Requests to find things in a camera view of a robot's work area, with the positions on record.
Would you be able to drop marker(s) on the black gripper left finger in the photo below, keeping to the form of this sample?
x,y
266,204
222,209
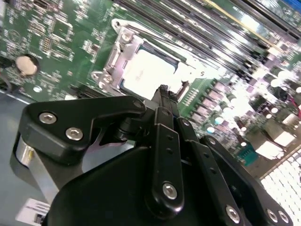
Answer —
x,y
58,131

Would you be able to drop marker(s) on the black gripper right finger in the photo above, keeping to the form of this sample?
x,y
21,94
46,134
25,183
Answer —
x,y
207,162

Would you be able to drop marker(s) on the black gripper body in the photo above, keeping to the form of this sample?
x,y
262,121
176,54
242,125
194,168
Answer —
x,y
105,193

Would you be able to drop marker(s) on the silver green CPU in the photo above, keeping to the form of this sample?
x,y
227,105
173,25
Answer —
x,y
152,68

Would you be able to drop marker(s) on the metal socket cover frame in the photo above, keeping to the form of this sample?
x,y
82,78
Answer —
x,y
126,61

